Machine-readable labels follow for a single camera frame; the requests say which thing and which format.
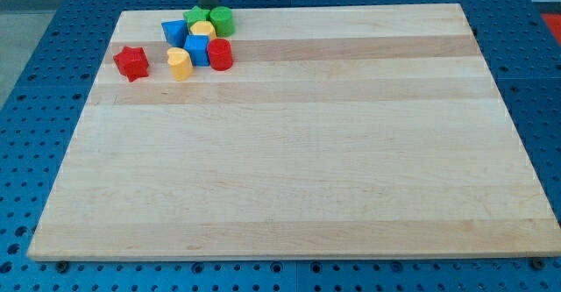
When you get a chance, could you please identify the blue cube block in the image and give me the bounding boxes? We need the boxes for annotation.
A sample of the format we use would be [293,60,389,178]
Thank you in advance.
[183,35,209,67]

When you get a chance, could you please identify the wooden board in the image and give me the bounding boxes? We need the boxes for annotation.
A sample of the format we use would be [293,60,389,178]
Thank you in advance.
[27,4,560,261]

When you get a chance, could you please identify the red star block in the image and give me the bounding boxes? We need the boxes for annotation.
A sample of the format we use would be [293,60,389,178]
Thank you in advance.
[113,46,149,82]

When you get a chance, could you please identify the green cylinder block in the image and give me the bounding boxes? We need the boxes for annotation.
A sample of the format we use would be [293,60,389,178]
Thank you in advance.
[209,6,235,38]

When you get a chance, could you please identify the red cylinder block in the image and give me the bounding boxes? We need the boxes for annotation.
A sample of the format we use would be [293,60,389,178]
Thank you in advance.
[207,38,233,71]

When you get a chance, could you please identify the blue pentagon block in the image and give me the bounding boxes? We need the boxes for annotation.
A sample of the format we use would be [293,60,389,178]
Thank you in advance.
[161,20,188,47]

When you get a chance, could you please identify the yellow hexagon block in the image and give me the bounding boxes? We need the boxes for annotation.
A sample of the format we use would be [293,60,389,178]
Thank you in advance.
[189,21,217,40]

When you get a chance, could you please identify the green star block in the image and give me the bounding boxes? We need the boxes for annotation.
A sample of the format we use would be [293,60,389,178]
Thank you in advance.
[182,5,210,29]

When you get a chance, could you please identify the yellow heart block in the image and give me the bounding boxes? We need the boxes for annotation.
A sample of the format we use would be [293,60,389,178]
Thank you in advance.
[167,47,194,82]

